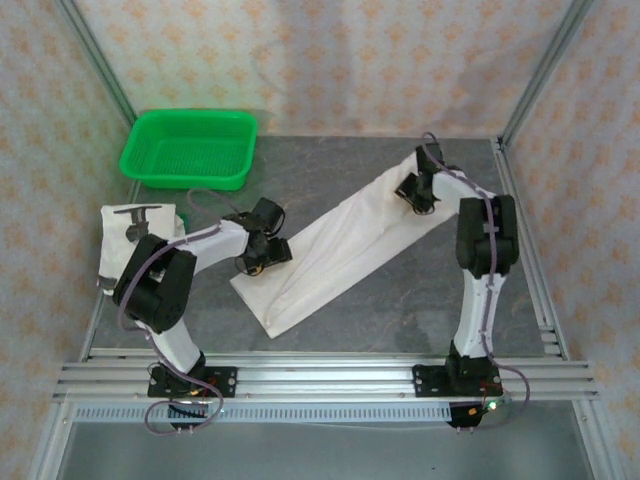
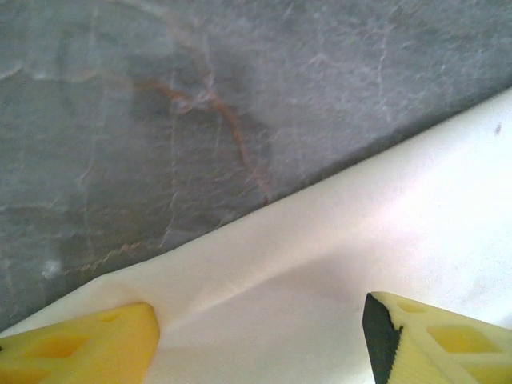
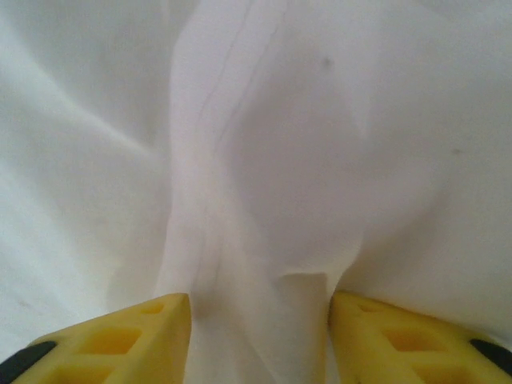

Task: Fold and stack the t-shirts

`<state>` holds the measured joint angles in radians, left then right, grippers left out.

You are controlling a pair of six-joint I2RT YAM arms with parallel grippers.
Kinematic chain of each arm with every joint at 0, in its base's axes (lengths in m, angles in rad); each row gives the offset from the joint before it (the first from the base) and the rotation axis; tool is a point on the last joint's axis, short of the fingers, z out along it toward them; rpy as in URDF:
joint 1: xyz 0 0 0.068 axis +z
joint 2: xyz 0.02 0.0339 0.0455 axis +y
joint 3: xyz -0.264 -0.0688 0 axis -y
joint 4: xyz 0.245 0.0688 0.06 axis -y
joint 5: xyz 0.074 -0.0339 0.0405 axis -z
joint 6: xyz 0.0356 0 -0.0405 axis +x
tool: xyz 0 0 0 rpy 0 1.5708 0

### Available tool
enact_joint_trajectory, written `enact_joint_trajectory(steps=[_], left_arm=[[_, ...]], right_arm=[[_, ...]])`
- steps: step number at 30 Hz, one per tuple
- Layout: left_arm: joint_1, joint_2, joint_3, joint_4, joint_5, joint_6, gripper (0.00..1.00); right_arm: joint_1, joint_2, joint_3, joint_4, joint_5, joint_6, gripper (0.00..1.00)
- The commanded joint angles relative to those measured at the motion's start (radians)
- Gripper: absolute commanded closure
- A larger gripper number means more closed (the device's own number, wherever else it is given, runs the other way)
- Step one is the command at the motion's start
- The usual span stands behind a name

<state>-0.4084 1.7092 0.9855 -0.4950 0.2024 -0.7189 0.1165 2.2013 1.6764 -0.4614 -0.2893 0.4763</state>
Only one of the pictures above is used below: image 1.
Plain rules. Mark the plain white t-shirt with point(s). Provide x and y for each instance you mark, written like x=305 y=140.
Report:
x=340 y=250

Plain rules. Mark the white t-shirt with black print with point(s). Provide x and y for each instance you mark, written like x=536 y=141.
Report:
x=115 y=235

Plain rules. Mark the aluminium mounting rail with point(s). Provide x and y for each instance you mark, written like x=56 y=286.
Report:
x=325 y=382

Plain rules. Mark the small green item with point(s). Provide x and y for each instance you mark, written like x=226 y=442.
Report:
x=184 y=221

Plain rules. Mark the circuit board with green light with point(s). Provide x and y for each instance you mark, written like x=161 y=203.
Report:
x=487 y=407

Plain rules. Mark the green plastic basket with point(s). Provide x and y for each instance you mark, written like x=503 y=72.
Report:
x=190 y=150

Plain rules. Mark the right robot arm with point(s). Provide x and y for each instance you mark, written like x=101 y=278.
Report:
x=485 y=240

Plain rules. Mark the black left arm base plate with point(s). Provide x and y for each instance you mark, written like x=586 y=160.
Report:
x=225 y=382

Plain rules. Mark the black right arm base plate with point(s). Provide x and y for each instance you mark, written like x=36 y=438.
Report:
x=430 y=382

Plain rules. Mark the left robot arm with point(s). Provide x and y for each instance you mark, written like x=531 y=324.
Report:
x=165 y=295

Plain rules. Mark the patterned backdrop curtain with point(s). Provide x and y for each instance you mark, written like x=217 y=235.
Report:
x=320 y=60

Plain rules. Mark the aluminium frame post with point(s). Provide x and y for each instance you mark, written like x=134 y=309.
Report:
x=100 y=65
x=545 y=70

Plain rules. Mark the aluminium table side rail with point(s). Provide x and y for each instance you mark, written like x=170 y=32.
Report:
x=530 y=250

